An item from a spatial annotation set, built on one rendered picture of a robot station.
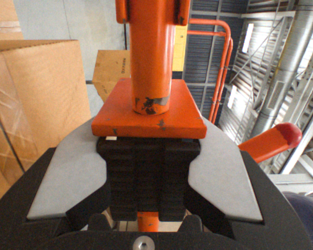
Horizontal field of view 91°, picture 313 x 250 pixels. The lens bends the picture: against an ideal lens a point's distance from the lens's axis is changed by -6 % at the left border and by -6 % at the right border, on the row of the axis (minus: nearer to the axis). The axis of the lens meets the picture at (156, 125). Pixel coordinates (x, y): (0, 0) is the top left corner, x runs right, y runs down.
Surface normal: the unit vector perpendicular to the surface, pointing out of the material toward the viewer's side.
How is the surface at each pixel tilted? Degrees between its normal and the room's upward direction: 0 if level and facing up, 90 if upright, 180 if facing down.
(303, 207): 106
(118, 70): 90
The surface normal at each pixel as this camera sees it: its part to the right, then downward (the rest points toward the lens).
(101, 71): 0.03, -0.35
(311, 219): -0.29, -0.87
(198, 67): 0.01, 0.55
